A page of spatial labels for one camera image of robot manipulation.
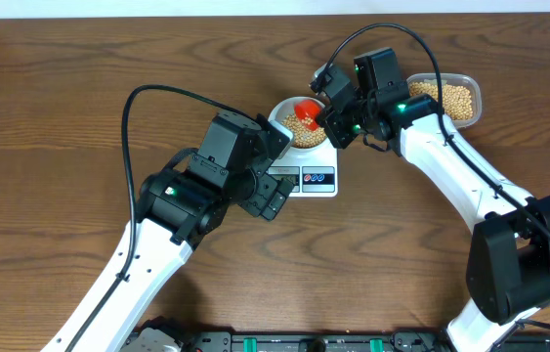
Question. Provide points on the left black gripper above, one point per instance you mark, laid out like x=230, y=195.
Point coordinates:
x=267, y=196

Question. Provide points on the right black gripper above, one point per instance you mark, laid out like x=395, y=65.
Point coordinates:
x=331, y=122

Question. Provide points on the red measuring scoop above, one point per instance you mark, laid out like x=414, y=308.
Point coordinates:
x=306, y=112

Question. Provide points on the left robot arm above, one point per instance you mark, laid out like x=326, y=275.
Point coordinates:
x=177, y=208

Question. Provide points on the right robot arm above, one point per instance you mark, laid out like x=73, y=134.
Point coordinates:
x=508, y=269

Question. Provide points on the grey bowl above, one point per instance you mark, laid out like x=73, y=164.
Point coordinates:
x=283, y=109

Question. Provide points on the soybeans in bowl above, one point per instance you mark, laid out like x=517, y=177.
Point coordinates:
x=304, y=137

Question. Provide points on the white kitchen scale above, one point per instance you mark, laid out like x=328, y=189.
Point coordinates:
x=313, y=173

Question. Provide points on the soybeans in container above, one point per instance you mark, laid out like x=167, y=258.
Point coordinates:
x=457, y=100

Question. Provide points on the clear plastic container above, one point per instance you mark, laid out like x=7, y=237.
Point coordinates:
x=457, y=80

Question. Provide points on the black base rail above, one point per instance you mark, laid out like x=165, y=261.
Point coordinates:
x=150, y=340

